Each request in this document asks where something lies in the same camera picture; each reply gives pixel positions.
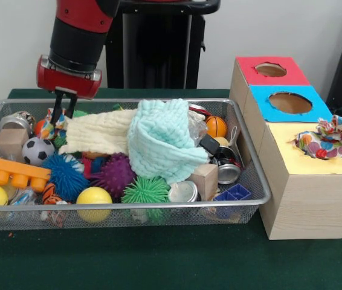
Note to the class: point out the mint green cloth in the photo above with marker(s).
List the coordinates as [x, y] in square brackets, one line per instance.
[162, 142]

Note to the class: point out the colourful dotted cloth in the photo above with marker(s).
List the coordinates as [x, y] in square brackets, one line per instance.
[325, 142]
[50, 127]

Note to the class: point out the silver mesh bin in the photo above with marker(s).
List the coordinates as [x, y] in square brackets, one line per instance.
[189, 216]

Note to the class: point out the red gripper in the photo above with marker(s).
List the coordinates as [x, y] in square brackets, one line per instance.
[68, 81]

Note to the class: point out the cream waffle cloth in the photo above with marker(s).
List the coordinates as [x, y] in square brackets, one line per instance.
[98, 130]

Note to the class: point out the wooden cube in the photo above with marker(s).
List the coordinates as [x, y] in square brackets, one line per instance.
[9, 142]

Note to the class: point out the wooden box with three holes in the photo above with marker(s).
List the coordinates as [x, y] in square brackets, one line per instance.
[310, 196]

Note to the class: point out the orange toy brick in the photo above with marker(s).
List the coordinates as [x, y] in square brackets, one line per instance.
[14, 170]

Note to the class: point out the black and white soccer ball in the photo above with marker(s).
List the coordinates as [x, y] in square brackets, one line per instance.
[38, 151]

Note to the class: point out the plain yellow ball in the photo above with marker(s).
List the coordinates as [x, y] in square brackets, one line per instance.
[94, 197]

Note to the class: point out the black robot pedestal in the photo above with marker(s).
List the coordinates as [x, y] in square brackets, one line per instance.
[159, 45]

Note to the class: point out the dark green table cloth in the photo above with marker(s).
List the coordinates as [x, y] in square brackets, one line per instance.
[159, 259]

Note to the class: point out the purple spiky ball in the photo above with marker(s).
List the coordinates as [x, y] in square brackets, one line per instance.
[115, 175]

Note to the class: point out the blue spiky ball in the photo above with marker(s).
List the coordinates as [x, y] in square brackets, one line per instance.
[65, 176]

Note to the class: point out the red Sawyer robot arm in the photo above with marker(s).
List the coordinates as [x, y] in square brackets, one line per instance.
[77, 39]

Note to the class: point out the green spiky ball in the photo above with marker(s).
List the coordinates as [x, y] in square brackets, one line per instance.
[143, 190]

